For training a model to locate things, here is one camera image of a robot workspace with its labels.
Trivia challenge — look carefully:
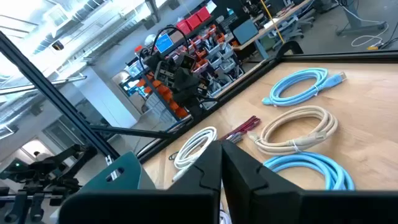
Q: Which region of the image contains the black mechanical rig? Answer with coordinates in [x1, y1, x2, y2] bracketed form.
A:
[0, 144, 98, 224]

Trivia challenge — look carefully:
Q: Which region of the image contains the person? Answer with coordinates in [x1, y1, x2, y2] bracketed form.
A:
[32, 151, 52, 162]

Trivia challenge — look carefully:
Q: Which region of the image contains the grey table leg base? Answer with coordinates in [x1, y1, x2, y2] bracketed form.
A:
[335, 0, 389, 37]

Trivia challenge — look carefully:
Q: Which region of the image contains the white ethernet cable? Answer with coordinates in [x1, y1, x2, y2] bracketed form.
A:
[172, 126, 218, 183]

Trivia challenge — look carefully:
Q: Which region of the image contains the light blue ethernet cable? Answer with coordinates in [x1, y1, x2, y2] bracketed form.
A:
[262, 151, 356, 191]
[261, 67, 348, 108]

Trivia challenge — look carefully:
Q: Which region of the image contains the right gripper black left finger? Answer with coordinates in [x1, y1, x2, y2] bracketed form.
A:
[58, 140, 223, 224]

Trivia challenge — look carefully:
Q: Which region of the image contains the teal plastic bin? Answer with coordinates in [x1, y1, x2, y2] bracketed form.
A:
[76, 151, 157, 191]

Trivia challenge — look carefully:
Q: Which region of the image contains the white floor cable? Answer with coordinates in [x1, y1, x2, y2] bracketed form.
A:
[350, 22, 390, 48]

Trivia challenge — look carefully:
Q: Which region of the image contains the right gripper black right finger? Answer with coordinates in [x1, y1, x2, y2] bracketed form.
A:
[221, 139, 398, 224]

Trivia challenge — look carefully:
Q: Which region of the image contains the black aluminium table frame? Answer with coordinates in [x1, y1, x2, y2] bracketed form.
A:
[0, 30, 398, 164]

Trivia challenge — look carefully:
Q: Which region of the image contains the dark blue panel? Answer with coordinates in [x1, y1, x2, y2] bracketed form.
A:
[232, 19, 259, 46]

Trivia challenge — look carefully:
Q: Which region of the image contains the red storage bin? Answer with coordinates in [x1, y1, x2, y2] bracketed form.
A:
[185, 13, 202, 30]
[196, 6, 211, 22]
[175, 19, 191, 35]

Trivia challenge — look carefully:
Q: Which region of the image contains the yellow hanging cord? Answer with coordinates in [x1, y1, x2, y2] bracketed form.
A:
[260, 0, 285, 44]

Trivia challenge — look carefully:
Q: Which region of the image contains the beige ethernet cable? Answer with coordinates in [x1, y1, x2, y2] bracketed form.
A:
[248, 105, 339, 156]

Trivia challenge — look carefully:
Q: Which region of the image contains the shelf rack with orange bins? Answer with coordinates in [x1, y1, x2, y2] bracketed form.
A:
[119, 6, 246, 121]

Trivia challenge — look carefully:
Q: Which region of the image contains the wooden office desk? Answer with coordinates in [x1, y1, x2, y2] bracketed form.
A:
[231, 0, 313, 60]

